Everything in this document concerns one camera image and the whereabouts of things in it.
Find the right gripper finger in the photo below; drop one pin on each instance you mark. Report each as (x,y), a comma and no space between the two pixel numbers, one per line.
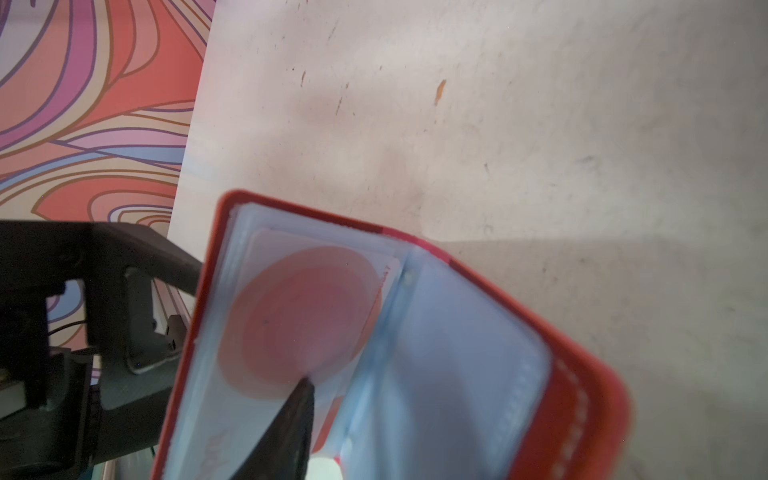
(284,450)

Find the pink circles white card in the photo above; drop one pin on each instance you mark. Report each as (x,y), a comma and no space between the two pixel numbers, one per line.
(285,306)

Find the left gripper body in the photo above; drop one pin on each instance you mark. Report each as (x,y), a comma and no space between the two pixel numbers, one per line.
(86,377)

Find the red leather card holder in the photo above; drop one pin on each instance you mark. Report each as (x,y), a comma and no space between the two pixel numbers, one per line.
(457,380)

